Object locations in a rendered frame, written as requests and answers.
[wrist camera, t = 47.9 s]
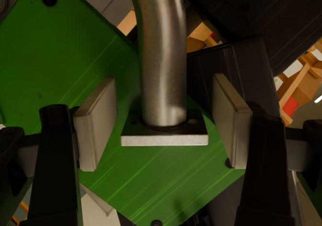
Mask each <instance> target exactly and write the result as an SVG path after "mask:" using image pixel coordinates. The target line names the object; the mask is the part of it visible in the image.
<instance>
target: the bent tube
mask: <svg viewBox="0 0 322 226"><path fill-rule="evenodd" d="M132 3H133V6H134V10H135V15H136V20H137V30H138V55H139V72H140V90H141V107H142V112H141V113H128V116H127V118H126V121H125V124H124V127H123V130H122V133H121V135H120V141H121V146H188V145H208V132H207V128H206V124H205V121H204V118H203V114H202V112H201V111H198V112H187V111H186V41H187V27H186V10H185V2H184V0H132Z"/></svg>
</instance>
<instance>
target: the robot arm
mask: <svg viewBox="0 0 322 226"><path fill-rule="evenodd" d="M39 115H40V120H41V126H42V129H41V133H38V134H32V135H26V136H25V133H24V129H23V128H22V127H18V126H13V127H10V126H8V127H4V128H2V129H0V226H7V225H8V223H9V222H10V220H11V218H12V217H13V215H14V213H15V212H16V210H17V208H18V206H19V205H20V203H21V201H22V200H23V198H24V196H25V195H26V193H27V191H28V190H29V188H30V186H31V184H33V185H32V191H31V197H30V203H29V209H28V215H27V220H23V221H20V222H19V225H18V226H83V216H82V206H81V193H80V183H79V174H78V166H77V161H78V159H79V163H80V169H81V170H82V171H94V170H95V169H96V168H97V166H98V163H99V161H100V159H101V156H102V154H103V152H104V149H105V147H106V144H107V142H108V140H109V137H110V135H111V132H112V130H113V128H114V125H115V123H116V121H117V118H118V107H117V96H116V85H115V78H114V77H113V76H105V77H104V78H103V79H102V81H101V82H100V83H99V84H98V85H97V87H96V88H95V89H94V90H93V92H92V93H91V94H90V95H89V97H88V98H87V99H86V100H85V101H84V103H83V104H82V105H81V106H74V107H72V108H71V109H69V107H68V105H65V104H52V105H48V106H45V107H42V108H40V110H39ZM212 117H213V119H214V122H215V124H216V127H217V129H218V132H219V135H220V137H221V140H222V143H223V145H224V147H225V150H226V152H227V155H228V157H229V160H230V163H231V165H232V167H234V169H246V170H245V176H244V182H243V187H242V193H241V201H240V206H238V208H237V213H236V218H235V223H234V226H297V221H296V218H295V217H292V213H291V201H290V188H289V175H288V170H292V171H296V175H297V178H298V180H299V181H300V183H301V185H302V187H303V188H304V190H305V192H306V194H307V195H308V197H309V199H310V201H311V202H312V204H313V206H314V208H315V209H316V211H317V213H318V215H319V216H320V218H321V220H322V119H313V120H307V121H305V122H304V123H303V128H302V129H298V128H291V127H286V126H285V121H284V120H283V119H282V118H280V117H277V116H273V115H268V114H267V112H265V110H264V109H263V108H262V107H261V106H260V105H259V104H257V103H255V102H245V101H244V100H243V98H242V97H241V96H240V95H239V93H238V92H237V91H236V90H235V88H234V87H233V86H232V84H231V83H230V82H229V80H228V79H227V78H226V77H225V75H224V74H223V73H215V75H213V81H212Z"/></svg>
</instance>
